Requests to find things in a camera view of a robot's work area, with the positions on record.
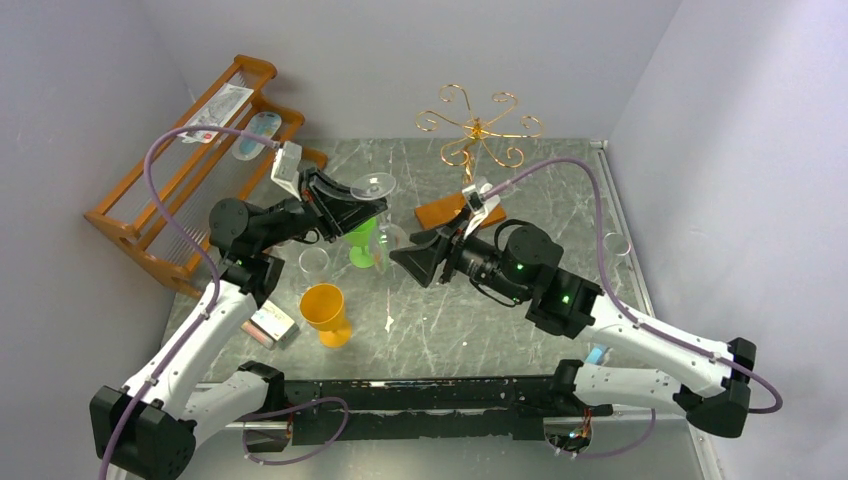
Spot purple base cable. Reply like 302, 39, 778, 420
239, 396, 350, 466
555, 407, 658, 461

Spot light blue tape piece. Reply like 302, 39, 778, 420
585, 344, 609, 365

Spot green plastic wine glass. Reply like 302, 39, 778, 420
343, 218, 377, 269

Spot clear wine glass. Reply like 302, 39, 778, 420
350, 172, 408, 274

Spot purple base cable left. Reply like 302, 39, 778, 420
239, 396, 350, 466

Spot clear glass tumbler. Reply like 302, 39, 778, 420
298, 247, 330, 282

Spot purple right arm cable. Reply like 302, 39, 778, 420
485, 157, 784, 415

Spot orange plastic wine glass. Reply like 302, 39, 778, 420
299, 283, 353, 348

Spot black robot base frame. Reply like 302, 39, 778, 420
242, 360, 613, 446

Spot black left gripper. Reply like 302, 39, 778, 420
259, 168, 389, 253

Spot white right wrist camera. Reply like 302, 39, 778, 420
461, 177, 499, 239

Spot orange wooden shelf rack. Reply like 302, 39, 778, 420
84, 55, 305, 298

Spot white printed package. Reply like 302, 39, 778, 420
179, 83, 254, 144

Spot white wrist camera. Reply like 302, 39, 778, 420
270, 141, 303, 198
461, 177, 499, 239

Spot blue white blister pack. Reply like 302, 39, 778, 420
231, 111, 282, 161

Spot small clear glass cup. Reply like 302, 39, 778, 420
602, 232, 632, 258

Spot small printed cardboard box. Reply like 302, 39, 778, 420
241, 300, 299, 350

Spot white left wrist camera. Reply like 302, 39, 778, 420
270, 141, 303, 198

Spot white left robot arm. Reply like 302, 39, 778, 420
89, 168, 388, 479

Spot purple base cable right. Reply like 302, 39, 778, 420
555, 407, 658, 461

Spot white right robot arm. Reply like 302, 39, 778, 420
389, 220, 756, 438

